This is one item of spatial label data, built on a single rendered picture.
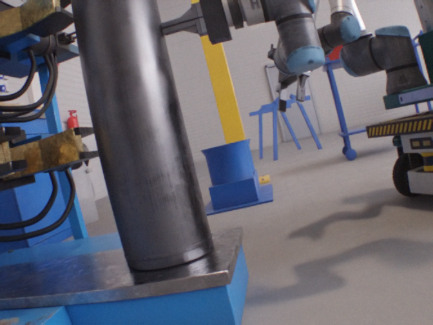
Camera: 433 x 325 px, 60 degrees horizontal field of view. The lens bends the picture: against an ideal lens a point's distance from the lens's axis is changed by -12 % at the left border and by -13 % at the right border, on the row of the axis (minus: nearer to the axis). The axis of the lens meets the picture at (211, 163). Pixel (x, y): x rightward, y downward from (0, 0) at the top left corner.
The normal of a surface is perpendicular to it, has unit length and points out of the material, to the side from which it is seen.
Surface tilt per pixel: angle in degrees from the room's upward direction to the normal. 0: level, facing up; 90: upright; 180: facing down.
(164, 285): 90
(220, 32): 90
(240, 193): 90
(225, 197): 90
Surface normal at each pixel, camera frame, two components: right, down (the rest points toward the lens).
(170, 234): 0.28, -0.03
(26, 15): -0.38, 0.13
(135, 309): -0.14, 0.07
